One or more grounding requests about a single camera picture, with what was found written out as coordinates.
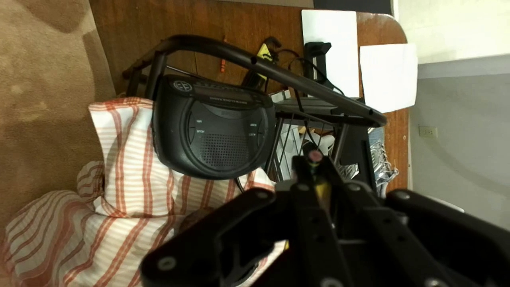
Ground white wall outlet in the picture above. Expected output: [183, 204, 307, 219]
[417, 123, 441, 142]

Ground black metal shelf rack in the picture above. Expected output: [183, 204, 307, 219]
[121, 34, 389, 214]

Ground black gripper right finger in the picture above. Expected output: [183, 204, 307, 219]
[317, 157, 510, 287]

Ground white flat sheet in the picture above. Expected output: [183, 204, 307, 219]
[300, 8, 362, 101]
[358, 42, 421, 115]

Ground black portable radio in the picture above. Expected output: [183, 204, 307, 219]
[150, 74, 279, 180]

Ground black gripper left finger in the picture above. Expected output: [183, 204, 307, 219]
[139, 153, 327, 287]

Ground red striped white towel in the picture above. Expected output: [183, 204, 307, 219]
[0, 96, 292, 287]

